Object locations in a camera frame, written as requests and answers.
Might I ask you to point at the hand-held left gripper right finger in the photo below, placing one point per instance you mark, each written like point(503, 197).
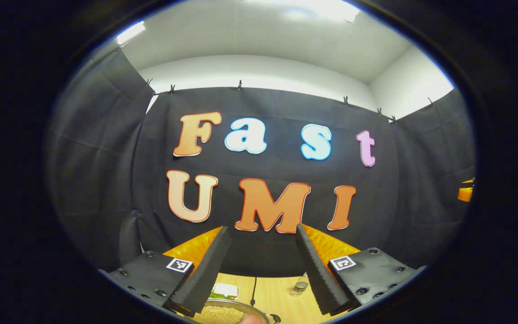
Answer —
point(319, 279)

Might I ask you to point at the pile of soybeans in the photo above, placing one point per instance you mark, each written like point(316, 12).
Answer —
point(218, 315)

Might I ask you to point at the row of black cloth clamps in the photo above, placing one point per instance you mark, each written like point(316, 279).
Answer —
point(345, 101)

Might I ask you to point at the clear plastic water bottle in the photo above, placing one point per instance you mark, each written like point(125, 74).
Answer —
point(301, 285)

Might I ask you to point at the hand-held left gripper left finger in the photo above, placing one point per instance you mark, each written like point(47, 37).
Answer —
point(207, 274)

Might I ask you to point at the black backdrop cloth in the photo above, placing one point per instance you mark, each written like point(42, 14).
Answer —
point(151, 180)

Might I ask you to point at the narrow ceiling light strip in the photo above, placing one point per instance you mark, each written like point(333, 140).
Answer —
point(131, 32)

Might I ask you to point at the sandwich with lettuce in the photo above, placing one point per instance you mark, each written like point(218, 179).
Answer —
point(225, 290)

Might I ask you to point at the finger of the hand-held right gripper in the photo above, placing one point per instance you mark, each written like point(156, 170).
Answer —
point(466, 193)

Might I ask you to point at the wide ceiling light panel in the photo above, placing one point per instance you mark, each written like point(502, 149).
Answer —
point(326, 8)

